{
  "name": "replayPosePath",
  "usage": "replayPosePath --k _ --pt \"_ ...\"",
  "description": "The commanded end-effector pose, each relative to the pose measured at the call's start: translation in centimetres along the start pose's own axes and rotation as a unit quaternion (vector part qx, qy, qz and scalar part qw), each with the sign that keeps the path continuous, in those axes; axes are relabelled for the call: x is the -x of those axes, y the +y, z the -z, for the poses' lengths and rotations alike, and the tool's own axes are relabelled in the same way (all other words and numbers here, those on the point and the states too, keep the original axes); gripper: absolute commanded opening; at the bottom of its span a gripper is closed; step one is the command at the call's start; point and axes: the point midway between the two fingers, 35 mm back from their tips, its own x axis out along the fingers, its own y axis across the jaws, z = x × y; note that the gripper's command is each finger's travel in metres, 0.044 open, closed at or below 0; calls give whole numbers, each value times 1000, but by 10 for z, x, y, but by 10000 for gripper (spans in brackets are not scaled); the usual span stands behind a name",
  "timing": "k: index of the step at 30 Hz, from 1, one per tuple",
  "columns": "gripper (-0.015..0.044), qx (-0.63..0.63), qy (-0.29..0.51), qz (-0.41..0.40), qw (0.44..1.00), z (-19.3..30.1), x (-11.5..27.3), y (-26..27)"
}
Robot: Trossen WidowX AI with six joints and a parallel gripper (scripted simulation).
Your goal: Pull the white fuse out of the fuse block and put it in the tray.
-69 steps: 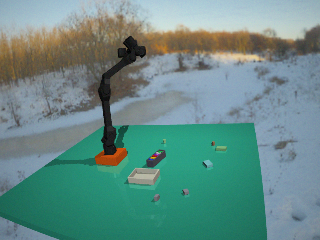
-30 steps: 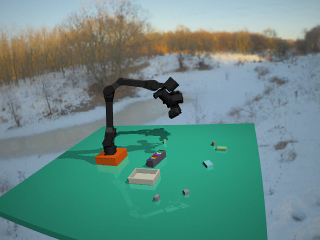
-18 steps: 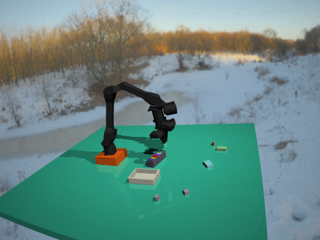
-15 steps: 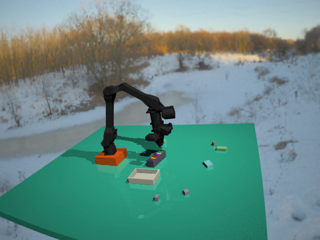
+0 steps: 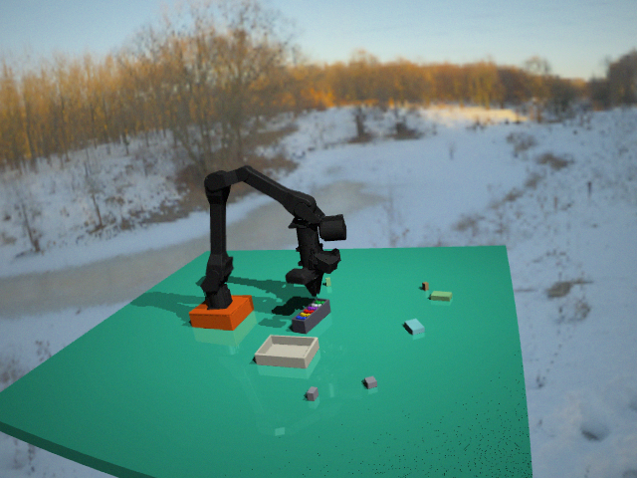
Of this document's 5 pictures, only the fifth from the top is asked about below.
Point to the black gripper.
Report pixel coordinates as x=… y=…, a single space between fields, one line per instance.
x=311 y=278

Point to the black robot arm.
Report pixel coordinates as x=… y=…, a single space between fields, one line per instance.
x=312 y=224

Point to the light blue rectangular block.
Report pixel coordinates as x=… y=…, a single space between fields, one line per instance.
x=414 y=327

